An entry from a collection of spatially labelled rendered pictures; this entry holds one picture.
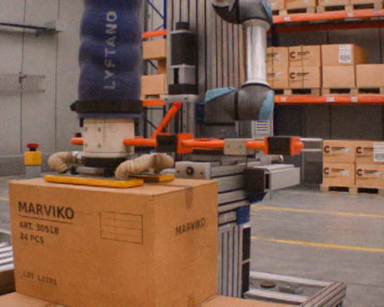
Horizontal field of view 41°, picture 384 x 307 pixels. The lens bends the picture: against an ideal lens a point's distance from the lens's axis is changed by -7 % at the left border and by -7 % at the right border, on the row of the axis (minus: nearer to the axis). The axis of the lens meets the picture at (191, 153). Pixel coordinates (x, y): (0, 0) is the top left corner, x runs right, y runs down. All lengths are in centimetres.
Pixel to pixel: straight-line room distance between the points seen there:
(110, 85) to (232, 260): 114
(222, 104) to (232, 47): 47
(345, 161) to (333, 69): 152
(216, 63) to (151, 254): 107
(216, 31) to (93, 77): 80
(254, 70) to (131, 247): 90
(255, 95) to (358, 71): 685
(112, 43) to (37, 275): 81
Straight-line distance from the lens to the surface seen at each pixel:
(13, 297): 190
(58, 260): 176
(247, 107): 205
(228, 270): 250
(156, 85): 1093
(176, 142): 163
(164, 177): 180
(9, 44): 1277
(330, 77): 903
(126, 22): 176
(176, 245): 162
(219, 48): 237
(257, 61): 213
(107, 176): 170
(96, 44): 175
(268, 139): 152
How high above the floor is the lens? 113
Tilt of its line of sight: 3 degrees down
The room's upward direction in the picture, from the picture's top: straight up
